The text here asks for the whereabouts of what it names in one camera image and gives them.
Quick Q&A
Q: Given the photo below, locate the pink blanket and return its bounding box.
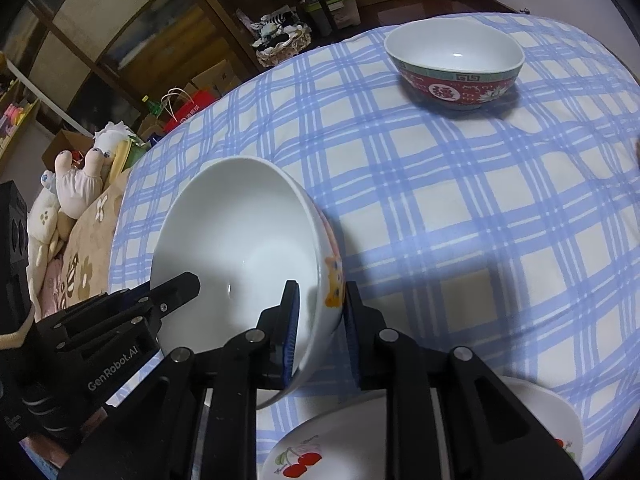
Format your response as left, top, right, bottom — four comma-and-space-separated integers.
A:
39, 255, 67, 317

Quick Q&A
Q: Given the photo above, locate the red paper bag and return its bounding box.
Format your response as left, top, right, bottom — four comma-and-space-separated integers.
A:
161, 87, 218, 136

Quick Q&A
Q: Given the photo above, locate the brown floral blanket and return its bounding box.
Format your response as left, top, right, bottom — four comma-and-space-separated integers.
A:
60, 180, 131, 311

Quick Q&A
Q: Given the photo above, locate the white cherry print plate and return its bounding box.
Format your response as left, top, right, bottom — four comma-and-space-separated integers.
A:
255, 377, 584, 480

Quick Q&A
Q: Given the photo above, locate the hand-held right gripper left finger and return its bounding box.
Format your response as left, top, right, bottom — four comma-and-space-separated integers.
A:
60, 280, 301, 480

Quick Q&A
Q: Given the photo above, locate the white fluffy plush toy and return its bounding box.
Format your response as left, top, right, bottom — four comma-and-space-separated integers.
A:
94, 121, 137, 161

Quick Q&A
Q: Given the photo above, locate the shelf with colourful things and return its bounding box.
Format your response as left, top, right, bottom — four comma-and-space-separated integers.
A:
0, 55, 41, 161

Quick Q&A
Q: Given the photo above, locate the white bowl orange cartoon print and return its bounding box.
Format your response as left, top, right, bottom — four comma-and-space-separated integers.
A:
150, 156, 346, 411

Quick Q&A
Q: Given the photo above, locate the wooden cabinet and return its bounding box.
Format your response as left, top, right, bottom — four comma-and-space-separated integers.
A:
20, 0, 281, 126

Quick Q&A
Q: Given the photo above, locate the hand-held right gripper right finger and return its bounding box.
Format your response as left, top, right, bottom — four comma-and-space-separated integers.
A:
342, 280, 586, 480

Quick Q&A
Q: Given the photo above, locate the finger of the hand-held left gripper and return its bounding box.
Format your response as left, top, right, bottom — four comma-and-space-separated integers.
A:
39, 271, 202, 362

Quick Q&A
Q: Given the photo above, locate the red patterned bowl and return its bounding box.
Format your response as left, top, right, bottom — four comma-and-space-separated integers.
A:
384, 19, 526, 112

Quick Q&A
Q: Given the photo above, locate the cream plush toy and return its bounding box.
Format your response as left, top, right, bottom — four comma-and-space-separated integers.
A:
26, 190, 68, 306

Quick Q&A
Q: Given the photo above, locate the yellow green cushion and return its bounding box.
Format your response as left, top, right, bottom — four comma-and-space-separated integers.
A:
107, 139, 148, 181

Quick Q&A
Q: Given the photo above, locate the clear plastic storage box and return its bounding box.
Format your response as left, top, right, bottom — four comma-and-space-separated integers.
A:
300, 0, 361, 36

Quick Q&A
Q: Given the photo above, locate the cardboard box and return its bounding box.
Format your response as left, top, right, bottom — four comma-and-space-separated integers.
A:
42, 130, 96, 171
192, 60, 251, 101

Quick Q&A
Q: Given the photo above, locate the blue plaid cloth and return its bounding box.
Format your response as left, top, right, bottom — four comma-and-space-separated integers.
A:
107, 12, 640, 480

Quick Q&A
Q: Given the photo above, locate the woven basket with cloth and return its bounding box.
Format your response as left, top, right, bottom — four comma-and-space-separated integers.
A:
252, 5, 313, 67

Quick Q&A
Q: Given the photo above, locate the white stuffed toy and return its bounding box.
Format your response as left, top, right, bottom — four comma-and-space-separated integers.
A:
54, 147, 108, 220

